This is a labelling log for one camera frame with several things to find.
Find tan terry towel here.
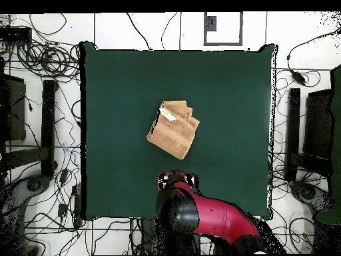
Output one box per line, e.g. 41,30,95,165
145,99,200,161

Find long black power strip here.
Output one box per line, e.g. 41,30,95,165
71,183,84,229

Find dark green table cloth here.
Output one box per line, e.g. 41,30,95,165
79,41,279,221

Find dark wheeled chair base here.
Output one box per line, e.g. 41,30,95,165
0,174,51,255
289,180,335,214

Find dark grey square patch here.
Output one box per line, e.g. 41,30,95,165
206,15,218,32

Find black box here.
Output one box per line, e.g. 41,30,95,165
0,73,27,141
303,89,334,161

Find black power adapter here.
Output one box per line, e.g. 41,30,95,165
290,70,306,87

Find short black floor cable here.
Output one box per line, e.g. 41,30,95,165
161,12,178,51

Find grey square floor frame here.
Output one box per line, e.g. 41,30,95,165
203,11,244,47

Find long black floor cable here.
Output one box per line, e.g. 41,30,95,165
125,12,153,51

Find coil of black cables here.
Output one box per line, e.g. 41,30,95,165
15,39,81,82

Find black adapter cable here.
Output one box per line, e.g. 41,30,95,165
286,27,341,74

